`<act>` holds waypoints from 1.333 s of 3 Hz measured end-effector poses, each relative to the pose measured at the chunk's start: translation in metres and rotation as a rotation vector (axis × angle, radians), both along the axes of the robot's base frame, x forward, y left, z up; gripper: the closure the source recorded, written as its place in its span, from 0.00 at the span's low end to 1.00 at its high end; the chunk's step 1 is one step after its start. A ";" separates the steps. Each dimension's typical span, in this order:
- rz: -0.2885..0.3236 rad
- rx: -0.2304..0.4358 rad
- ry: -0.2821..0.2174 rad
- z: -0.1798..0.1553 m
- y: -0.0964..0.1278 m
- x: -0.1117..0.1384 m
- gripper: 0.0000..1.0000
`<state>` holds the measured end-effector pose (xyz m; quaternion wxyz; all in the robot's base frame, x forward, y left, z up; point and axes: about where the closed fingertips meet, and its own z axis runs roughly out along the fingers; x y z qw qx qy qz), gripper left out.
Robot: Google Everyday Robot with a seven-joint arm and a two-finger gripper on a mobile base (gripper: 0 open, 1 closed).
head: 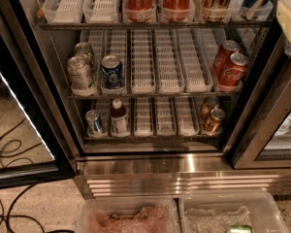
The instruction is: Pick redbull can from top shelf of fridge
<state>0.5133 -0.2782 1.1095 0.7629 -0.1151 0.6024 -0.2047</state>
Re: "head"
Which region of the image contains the green can in bin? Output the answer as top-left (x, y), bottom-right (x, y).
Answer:
top-left (228, 225), bottom-right (253, 233)

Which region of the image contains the blue pepsi can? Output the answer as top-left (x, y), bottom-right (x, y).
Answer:
top-left (101, 54), bottom-right (124, 89)

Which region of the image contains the open glass fridge door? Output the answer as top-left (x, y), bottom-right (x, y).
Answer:
top-left (0, 0), bottom-right (76, 189)

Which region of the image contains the gold can front bottom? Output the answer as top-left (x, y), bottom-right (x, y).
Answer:
top-left (204, 108), bottom-right (225, 133)

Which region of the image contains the stainless fridge base grille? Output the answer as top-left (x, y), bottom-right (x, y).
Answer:
top-left (74, 154), bottom-right (291, 199)

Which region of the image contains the clear plastic bin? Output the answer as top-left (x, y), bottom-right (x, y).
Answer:
top-left (75, 196), bottom-right (179, 233)
top-left (178, 190), bottom-right (289, 233)

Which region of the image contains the right clear plastic bin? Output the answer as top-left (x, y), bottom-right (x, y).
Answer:
top-left (178, 190), bottom-right (289, 233)

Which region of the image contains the red coke can rear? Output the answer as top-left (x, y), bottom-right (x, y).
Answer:
top-left (212, 40), bottom-right (240, 78)

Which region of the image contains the gold can rear bottom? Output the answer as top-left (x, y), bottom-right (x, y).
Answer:
top-left (200, 96), bottom-right (220, 119)

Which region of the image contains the red coke can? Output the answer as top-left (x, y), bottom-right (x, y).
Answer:
top-left (218, 52), bottom-right (247, 86)
top-left (212, 40), bottom-right (240, 78)

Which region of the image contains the red coke can front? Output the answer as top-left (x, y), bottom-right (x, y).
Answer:
top-left (218, 52), bottom-right (247, 86)

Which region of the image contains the small redbull can bottom shelf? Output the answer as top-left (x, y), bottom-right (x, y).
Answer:
top-left (85, 110), bottom-right (105, 137)

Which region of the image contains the silver can front left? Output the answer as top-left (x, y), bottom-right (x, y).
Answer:
top-left (67, 55), bottom-right (94, 90)

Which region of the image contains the brown bottle white cap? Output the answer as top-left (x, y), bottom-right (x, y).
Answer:
top-left (110, 99), bottom-right (128, 134)

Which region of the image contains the left clear plastic bin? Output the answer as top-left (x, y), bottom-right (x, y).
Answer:
top-left (75, 196), bottom-right (179, 233)

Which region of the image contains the black floor cable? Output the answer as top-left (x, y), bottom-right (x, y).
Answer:
top-left (0, 97), bottom-right (76, 233)

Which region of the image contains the silver can rear left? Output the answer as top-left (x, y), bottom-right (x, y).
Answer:
top-left (74, 42), bottom-right (94, 65)

